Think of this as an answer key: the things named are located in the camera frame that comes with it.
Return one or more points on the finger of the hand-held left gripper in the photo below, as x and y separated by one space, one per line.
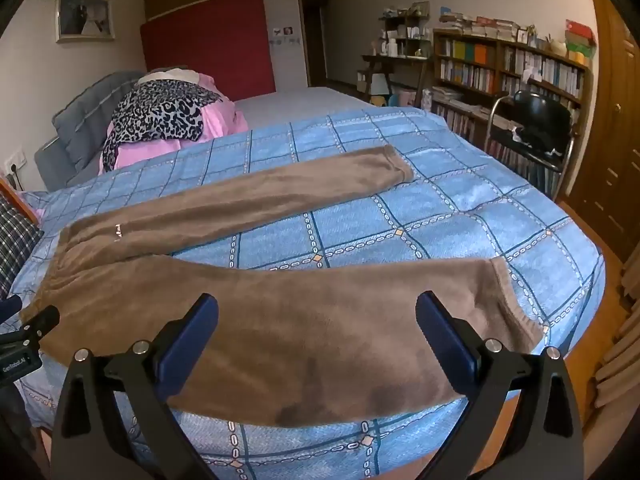
42 322

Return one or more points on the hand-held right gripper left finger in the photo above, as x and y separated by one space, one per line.
192 340

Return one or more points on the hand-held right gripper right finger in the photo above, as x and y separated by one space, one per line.
442 340

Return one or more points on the brown fleece pants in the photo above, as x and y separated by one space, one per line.
300 320

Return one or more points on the plaid pillow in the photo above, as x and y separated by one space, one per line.
15 240

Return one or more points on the orange wooden bed edge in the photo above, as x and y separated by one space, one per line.
20 205

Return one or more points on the blue checkered blanket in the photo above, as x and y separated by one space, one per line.
450 210

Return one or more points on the beige wooden slats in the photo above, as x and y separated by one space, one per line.
625 335

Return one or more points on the grey pillows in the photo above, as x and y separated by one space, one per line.
75 130

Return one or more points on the pink quilt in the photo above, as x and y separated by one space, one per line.
225 120

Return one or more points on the dark cloth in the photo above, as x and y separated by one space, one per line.
535 137

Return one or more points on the leopard print cloth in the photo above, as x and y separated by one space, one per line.
155 110

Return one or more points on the black metal chair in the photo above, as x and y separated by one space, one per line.
540 110

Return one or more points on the grey bed sheet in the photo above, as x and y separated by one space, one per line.
300 102

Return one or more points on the white cushion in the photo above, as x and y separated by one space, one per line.
170 76

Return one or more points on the wooden wardrobe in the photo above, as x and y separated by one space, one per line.
615 135

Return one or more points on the wooden bookshelf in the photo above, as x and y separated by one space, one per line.
475 70

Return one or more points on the row of books atop bookshelf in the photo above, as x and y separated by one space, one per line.
480 25

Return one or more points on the red box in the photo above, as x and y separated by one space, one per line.
580 30

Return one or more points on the white wall socket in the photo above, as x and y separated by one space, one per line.
15 160

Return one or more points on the framed wall photo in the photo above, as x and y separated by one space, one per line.
82 12

